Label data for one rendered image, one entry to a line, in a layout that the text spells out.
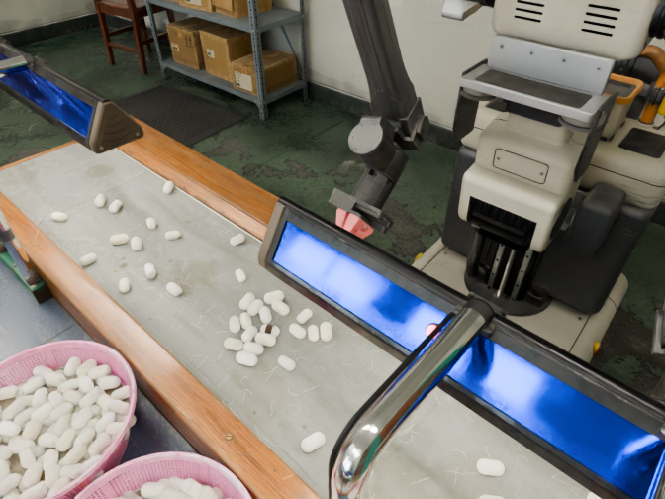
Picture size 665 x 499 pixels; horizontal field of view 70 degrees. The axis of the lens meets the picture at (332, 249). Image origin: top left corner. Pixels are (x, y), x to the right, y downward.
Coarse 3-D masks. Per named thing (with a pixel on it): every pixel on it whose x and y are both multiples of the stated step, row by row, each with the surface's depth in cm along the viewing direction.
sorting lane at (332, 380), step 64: (64, 192) 115; (128, 192) 115; (128, 256) 97; (192, 256) 97; (256, 256) 97; (192, 320) 85; (256, 320) 85; (320, 320) 85; (256, 384) 75; (320, 384) 75; (320, 448) 67; (448, 448) 67; (512, 448) 67
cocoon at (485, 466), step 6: (480, 462) 64; (486, 462) 63; (492, 462) 64; (498, 462) 64; (480, 468) 63; (486, 468) 63; (492, 468) 63; (498, 468) 63; (504, 468) 63; (486, 474) 63; (492, 474) 63; (498, 474) 63
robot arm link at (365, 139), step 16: (368, 128) 73; (384, 128) 73; (416, 128) 78; (352, 144) 73; (368, 144) 72; (384, 144) 72; (400, 144) 80; (416, 144) 79; (368, 160) 74; (384, 160) 75
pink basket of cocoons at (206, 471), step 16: (128, 464) 62; (144, 464) 63; (160, 464) 64; (176, 464) 64; (192, 464) 64; (208, 464) 63; (96, 480) 61; (112, 480) 62; (144, 480) 64; (208, 480) 64; (224, 480) 62; (80, 496) 59; (96, 496) 61; (112, 496) 62; (224, 496) 64; (240, 496) 61
